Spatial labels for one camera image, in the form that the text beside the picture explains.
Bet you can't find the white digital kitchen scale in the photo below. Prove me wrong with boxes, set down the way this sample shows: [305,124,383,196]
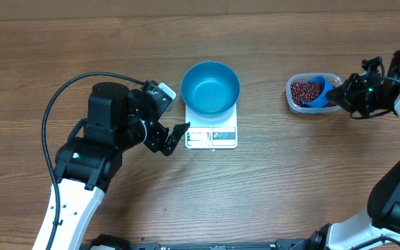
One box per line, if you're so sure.
[185,104,238,150]

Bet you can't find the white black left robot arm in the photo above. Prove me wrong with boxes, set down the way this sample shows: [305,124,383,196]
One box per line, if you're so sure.
[33,81,189,249]

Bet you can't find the teal plastic bowl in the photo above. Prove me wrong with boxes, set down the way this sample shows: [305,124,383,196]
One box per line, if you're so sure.
[181,61,241,117]

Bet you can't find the blue plastic scoop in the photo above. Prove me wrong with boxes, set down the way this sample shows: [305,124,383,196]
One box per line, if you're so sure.
[299,76,333,108]

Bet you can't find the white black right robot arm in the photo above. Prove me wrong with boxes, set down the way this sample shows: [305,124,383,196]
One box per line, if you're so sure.
[294,50,400,249]

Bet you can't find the red adzuki beans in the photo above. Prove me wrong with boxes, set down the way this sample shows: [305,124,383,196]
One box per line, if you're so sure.
[290,81,324,108]

